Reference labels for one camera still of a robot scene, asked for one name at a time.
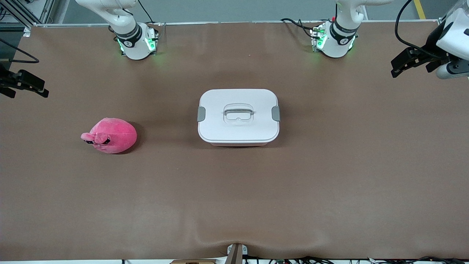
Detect aluminium table edge rail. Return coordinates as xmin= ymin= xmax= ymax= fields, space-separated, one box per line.
xmin=24 ymin=19 xmax=449 ymax=37

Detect metal table edge bracket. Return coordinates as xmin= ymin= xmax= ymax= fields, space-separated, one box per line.
xmin=226 ymin=243 xmax=248 ymax=264

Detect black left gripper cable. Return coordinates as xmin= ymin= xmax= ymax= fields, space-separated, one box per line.
xmin=395 ymin=0 xmax=450 ymax=60

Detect brown table mat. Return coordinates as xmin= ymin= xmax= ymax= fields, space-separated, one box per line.
xmin=0 ymin=20 xmax=469 ymax=261

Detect aluminium frame profile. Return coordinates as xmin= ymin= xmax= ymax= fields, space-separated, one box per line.
xmin=0 ymin=0 xmax=55 ymax=29

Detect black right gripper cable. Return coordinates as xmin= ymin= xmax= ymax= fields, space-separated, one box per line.
xmin=0 ymin=38 xmax=40 ymax=64

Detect black arm base cable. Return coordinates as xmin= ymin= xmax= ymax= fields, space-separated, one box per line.
xmin=280 ymin=18 xmax=324 ymax=38
xmin=137 ymin=0 xmax=162 ymax=27

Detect white box lid grey latches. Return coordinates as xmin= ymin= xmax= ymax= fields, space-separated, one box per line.
xmin=197 ymin=89 xmax=281 ymax=144

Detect black left arm base cable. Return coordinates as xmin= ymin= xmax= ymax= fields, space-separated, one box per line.
xmin=280 ymin=18 xmax=324 ymax=38

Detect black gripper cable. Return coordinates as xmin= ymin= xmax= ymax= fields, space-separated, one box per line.
xmin=0 ymin=38 xmax=40 ymax=64
xmin=395 ymin=0 xmax=450 ymax=60

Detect black right arm base cable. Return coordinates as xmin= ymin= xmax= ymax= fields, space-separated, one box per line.
xmin=137 ymin=0 xmax=162 ymax=27

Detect yellow floor tape strip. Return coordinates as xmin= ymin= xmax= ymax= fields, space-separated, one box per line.
xmin=413 ymin=0 xmax=428 ymax=20

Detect pink plush toy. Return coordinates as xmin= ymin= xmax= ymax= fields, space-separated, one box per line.
xmin=81 ymin=117 xmax=138 ymax=154

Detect pink translucent plastic box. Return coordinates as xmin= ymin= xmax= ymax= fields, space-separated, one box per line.
xmin=210 ymin=142 xmax=269 ymax=147

